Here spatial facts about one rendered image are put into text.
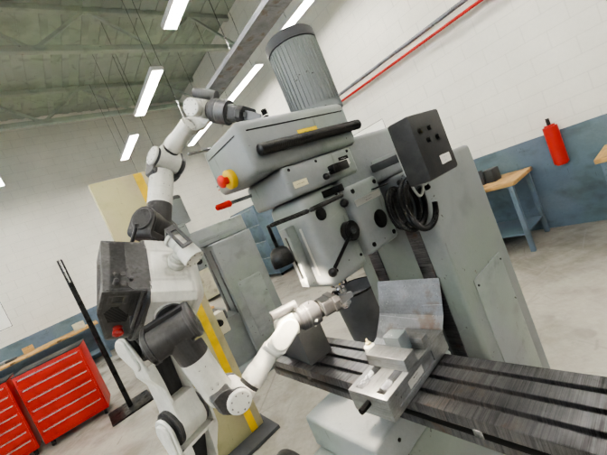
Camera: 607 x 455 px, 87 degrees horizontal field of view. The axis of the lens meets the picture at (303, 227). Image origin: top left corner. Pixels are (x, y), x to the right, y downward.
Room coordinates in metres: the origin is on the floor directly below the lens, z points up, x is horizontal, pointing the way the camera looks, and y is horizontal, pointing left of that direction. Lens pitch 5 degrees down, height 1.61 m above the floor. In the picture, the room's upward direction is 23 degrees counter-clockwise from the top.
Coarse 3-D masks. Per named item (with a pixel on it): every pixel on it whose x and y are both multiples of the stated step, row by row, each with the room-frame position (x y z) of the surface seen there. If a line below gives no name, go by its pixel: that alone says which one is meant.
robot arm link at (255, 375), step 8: (264, 352) 1.01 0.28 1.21; (256, 360) 1.00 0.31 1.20; (264, 360) 0.99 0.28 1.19; (272, 360) 1.00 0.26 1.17; (248, 368) 0.99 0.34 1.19; (256, 368) 0.98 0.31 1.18; (264, 368) 0.99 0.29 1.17; (232, 376) 1.00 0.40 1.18; (248, 376) 0.97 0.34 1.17; (256, 376) 0.97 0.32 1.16; (264, 376) 0.98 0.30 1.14; (232, 384) 0.95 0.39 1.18; (240, 384) 0.95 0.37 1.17; (248, 384) 0.97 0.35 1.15; (256, 384) 0.97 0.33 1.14; (256, 392) 0.97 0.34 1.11
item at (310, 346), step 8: (312, 328) 1.33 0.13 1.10; (320, 328) 1.35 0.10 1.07; (296, 336) 1.31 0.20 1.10; (304, 336) 1.31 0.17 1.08; (312, 336) 1.32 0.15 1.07; (320, 336) 1.34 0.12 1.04; (296, 344) 1.34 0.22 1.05; (304, 344) 1.30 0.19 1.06; (312, 344) 1.31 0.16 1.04; (320, 344) 1.33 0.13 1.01; (328, 344) 1.35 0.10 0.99; (288, 352) 1.45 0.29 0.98; (296, 352) 1.37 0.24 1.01; (304, 352) 1.30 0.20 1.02; (312, 352) 1.31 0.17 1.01; (320, 352) 1.32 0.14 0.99; (328, 352) 1.34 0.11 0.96; (304, 360) 1.33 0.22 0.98; (312, 360) 1.30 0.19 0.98
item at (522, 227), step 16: (480, 176) 4.12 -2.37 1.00; (496, 176) 4.05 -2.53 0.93; (512, 176) 3.90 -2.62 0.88; (528, 176) 4.04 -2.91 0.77; (512, 192) 3.65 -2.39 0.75; (512, 224) 4.18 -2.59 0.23; (528, 224) 3.93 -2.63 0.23; (544, 224) 4.05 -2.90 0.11; (528, 240) 3.66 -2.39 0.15; (96, 320) 7.64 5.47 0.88; (64, 336) 7.21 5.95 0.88; (32, 352) 6.72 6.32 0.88; (96, 352) 7.33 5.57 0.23; (0, 368) 6.28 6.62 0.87
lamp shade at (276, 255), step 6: (282, 246) 0.99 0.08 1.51; (276, 252) 0.97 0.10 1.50; (282, 252) 0.97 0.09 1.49; (288, 252) 0.98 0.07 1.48; (276, 258) 0.97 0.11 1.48; (282, 258) 0.96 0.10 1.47; (288, 258) 0.97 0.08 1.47; (276, 264) 0.97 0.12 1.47; (282, 264) 0.96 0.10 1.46; (288, 264) 0.97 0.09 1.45
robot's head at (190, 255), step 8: (176, 232) 1.00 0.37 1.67; (168, 240) 0.99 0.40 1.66; (184, 240) 1.00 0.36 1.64; (176, 248) 0.98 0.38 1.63; (184, 248) 0.97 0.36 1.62; (192, 248) 0.98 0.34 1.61; (168, 256) 1.02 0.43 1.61; (176, 256) 0.99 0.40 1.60; (184, 256) 0.96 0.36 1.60; (192, 256) 0.97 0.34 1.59; (200, 256) 1.01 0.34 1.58; (176, 264) 1.01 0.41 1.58; (184, 264) 0.97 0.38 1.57; (192, 264) 1.00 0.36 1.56
